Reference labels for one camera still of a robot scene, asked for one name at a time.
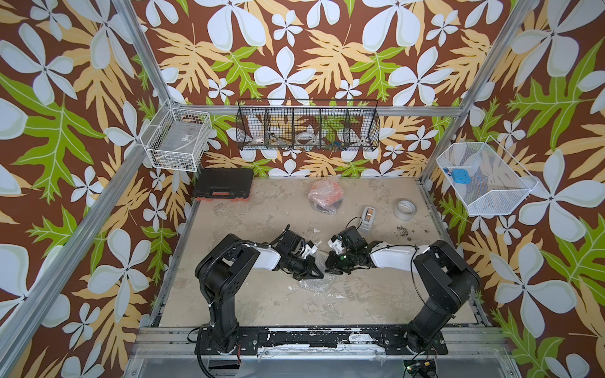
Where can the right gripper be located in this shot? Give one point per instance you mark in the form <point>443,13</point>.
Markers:
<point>332,264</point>

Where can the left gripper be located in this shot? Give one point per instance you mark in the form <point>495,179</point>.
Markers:
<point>309,266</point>

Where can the grey tape dispenser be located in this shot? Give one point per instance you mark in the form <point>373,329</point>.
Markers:
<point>368,217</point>

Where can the orange dinner plate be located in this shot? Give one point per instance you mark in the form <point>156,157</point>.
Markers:
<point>328,191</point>

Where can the bubble wrap pile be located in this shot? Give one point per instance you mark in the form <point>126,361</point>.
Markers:
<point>318,285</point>

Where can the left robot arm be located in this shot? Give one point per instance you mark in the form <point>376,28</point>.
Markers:
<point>222,273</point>

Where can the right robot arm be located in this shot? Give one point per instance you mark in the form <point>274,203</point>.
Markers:
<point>447,278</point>

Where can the clear tape roll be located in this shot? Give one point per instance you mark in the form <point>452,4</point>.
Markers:
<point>405,210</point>

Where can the black plastic case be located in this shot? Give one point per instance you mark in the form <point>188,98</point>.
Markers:
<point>224,183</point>

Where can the blue small object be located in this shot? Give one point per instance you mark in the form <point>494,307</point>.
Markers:
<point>460,176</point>

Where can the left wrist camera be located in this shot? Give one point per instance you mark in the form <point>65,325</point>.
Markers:
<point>309,249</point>

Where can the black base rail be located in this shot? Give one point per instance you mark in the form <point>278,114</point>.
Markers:
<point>392,339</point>

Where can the black wire basket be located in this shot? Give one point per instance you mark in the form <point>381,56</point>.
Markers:
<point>307,125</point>

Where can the white wire basket right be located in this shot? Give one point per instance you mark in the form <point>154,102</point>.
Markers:
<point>500,183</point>

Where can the white wire basket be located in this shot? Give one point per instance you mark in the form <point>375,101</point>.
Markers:
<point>500,183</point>
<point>176,138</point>

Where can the white wire basket left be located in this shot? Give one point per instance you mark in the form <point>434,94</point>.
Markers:
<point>176,138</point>

